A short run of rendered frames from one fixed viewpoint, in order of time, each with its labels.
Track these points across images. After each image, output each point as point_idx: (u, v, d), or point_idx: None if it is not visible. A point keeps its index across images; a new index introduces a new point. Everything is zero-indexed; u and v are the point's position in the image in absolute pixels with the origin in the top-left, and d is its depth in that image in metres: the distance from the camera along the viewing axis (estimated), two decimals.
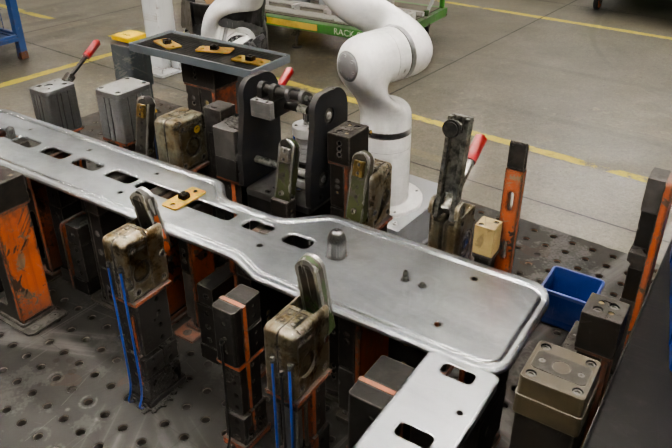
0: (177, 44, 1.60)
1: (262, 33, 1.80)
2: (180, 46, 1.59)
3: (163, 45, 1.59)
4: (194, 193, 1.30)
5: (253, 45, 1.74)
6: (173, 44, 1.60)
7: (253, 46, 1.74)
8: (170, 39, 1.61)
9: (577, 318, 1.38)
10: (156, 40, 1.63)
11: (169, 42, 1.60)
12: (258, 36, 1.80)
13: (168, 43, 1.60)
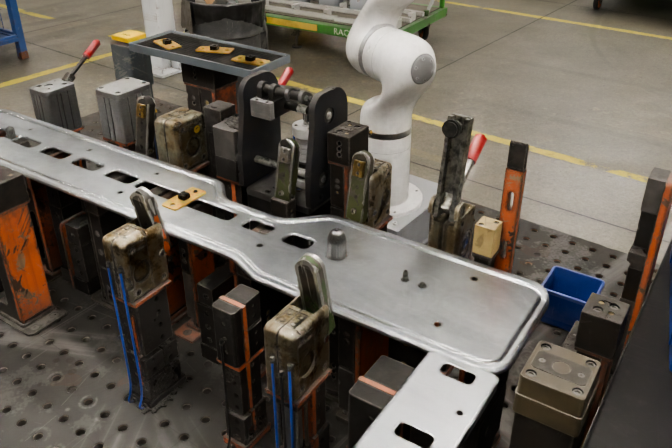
0: (177, 44, 1.60)
1: None
2: (180, 46, 1.59)
3: (163, 45, 1.59)
4: (194, 193, 1.30)
5: None
6: (173, 44, 1.60)
7: None
8: (170, 39, 1.61)
9: (577, 318, 1.38)
10: (156, 40, 1.63)
11: (169, 42, 1.60)
12: None
13: (168, 43, 1.60)
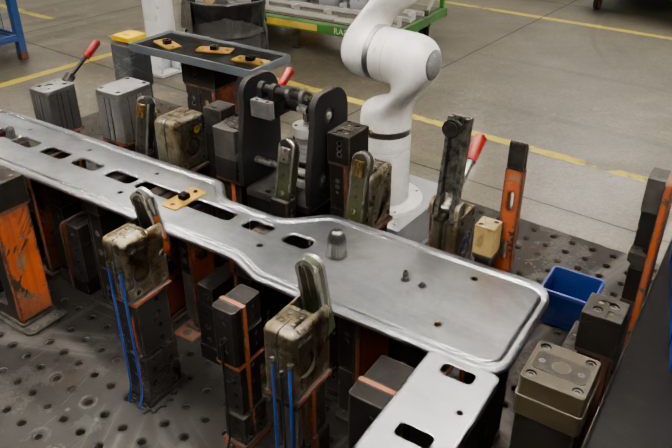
0: (177, 44, 1.60)
1: None
2: (180, 46, 1.59)
3: (163, 45, 1.59)
4: (194, 193, 1.30)
5: None
6: (173, 44, 1.60)
7: None
8: (170, 39, 1.61)
9: (577, 318, 1.38)
10: (156, 40, 1.63)
11: (169, 42, 1.60)
12: None
13: (168, 43, 1.60)
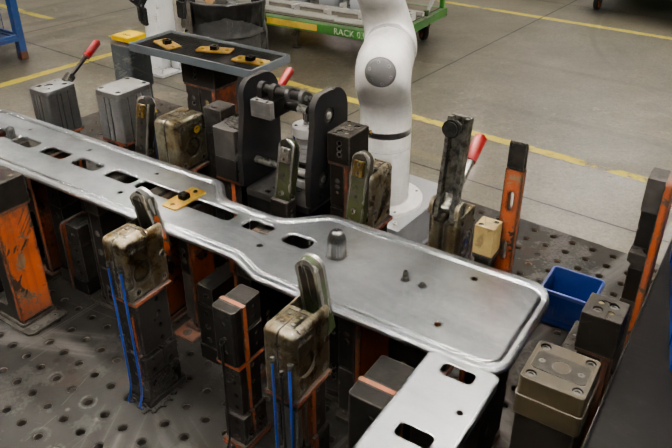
0: (177, 44, 1.60)
1: None
2: (180, 46, 1.59)
3: (163, 45, 1.59)
4: (194, 193, 1.30)
5: (185, 14, 1.61)
6: (173, 44, 1.60)
7: (184, 14, 1.61)
8: (170, 39, 1.61)
9: (577, 318, 1.38)
10: (156, 40, 1.63)
11: (169, 42, 1.60)
12: None
13: (168, 43, 1.60)
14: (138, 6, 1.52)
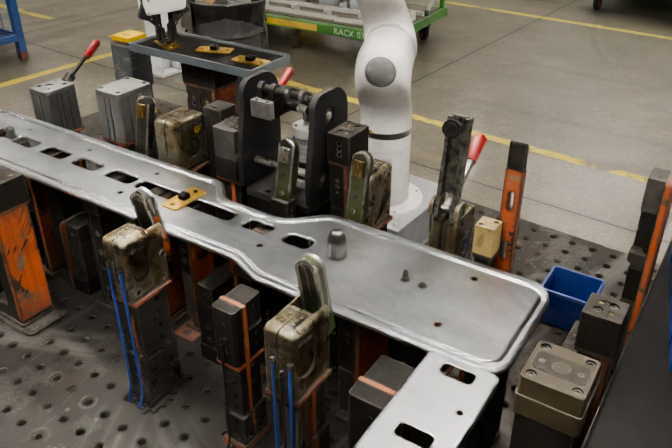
0: (177, 44, 1.60)
1: (187, 11, 1.60)
2: (180, 46, 1.59)
3: (163, 45, 1.59)
4: (194, 193, 1.30)
5: (175, 37, 1.62)
6: (173, 44, 1.60)
7: (174, 37, 1.62)
8: (170, 39, 1.61)
9: (577, 318, 1.38)
10: (156, 40, 1.63)
11: (169, 42, 1.60)
12: (182, 10, 1.59)
13: (168, 43, 1.60)
14: (157, 27, 1.57)
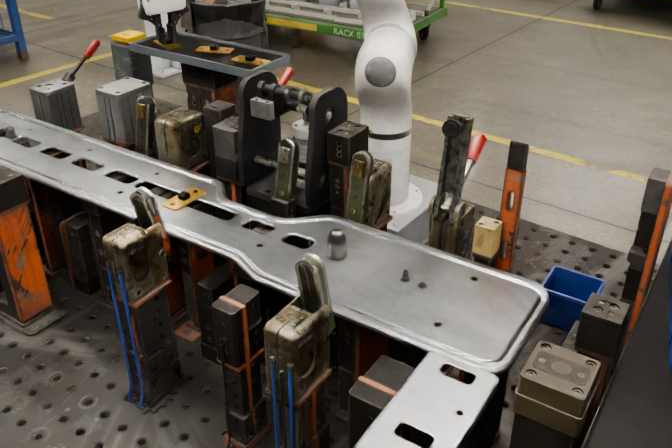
0: (177, 44, 1.60)
1: (187, 11, 1.60)
2: (180, 46, 1.59)
3: (163, 45, 1.59)
4: (194, 193, 1.30)
5: (175, 37, 1.62)
6: (173, 44, 1.60)
7: (174, 37, 1.62)
8: (170, 39, 1.61)
9: (577, 318, 1.38)
10: (156, 40, 1.63)
11: (169, 42, 1.60)
12: (182, 10, 1.59)
13: (168, 43, 1.60)
14: (157, 27, 1.57)
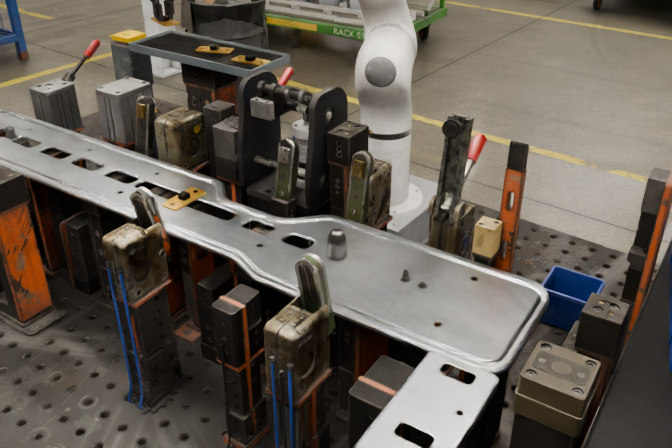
0: (175, 21, 1.58)
1: None
2: (178, 23, 1.56)
3: (160, 22, 1.57)
4: (194, 193, 1.30)
5: (172, 14, 1.59)
6: (171, 21, 1.58)
7: (171, 14, 1.59)
8: (167, 16, 1.58)
9: (577, 318, 1.38)
10: (153, 17, 1.61)
11: (167, 19, 1.58)
12: None
13: (165, 20, 1.58)
14: (154, 3, 1.54)
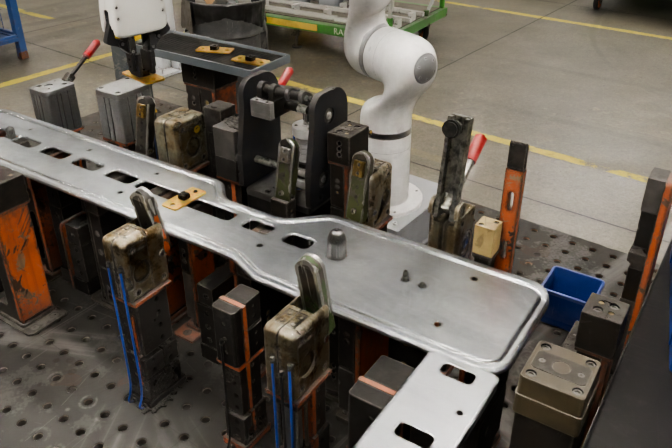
0: (158, 75, 1.18)
1: (168, 31, 1.18)
2: (163, 78, 1.17)
3: (139, 78, 1.17)
4: (194, 193, 1.30)
5: (153, 66, 1.19)
6: (152, 76, 1.18)
7: (152, 66, 1.19)
8: (147, 69, 1.18)
9: (577, 318, 1.38)
10: (125, 71, 1.20)
11: (146, 73, 1.18)
12: (161, 29, 1.17)
13: (145, 75, 1.18)
14: (131, 54, 1.14)
